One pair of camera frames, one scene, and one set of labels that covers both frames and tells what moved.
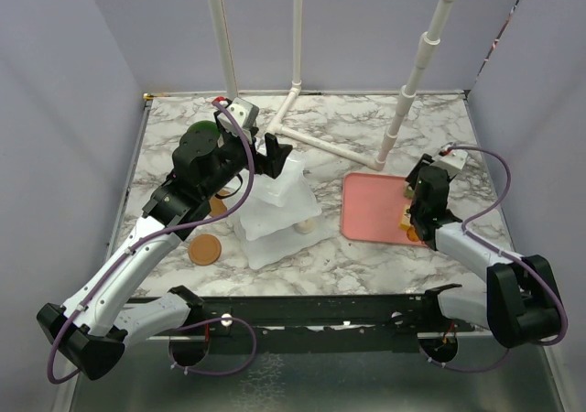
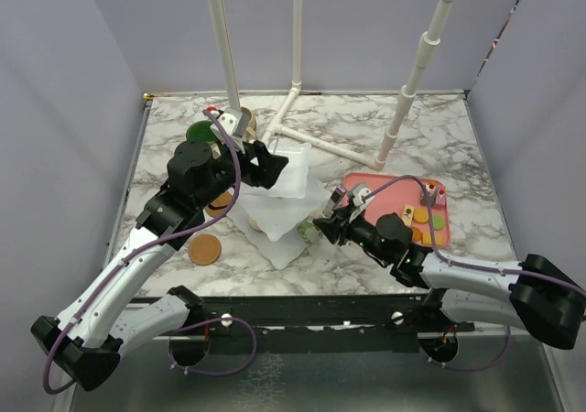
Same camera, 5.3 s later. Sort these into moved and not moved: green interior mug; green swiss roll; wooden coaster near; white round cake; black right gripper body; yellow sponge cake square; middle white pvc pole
Moved: white round cake; black right gripper body; green swiss roll
Not moved: yellow sponge cake square; wooden coaster near; green interior mug; middle white pvc pole
